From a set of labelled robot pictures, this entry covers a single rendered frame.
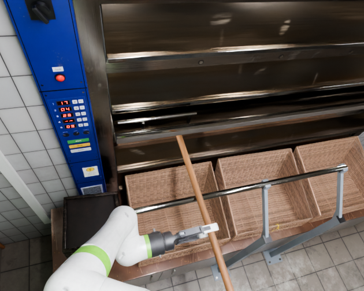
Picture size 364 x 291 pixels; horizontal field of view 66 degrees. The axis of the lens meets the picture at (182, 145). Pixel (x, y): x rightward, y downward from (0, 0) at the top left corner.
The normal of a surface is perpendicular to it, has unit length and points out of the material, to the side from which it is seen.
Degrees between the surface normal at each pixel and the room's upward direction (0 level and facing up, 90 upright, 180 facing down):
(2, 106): 90
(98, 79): 90
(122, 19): 70
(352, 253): 0
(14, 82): 90
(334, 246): 0
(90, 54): 90
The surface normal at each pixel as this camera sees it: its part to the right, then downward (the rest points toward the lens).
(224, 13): 0.30, 0.59
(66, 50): 0.26, 0.83
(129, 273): 0.15, -0.54
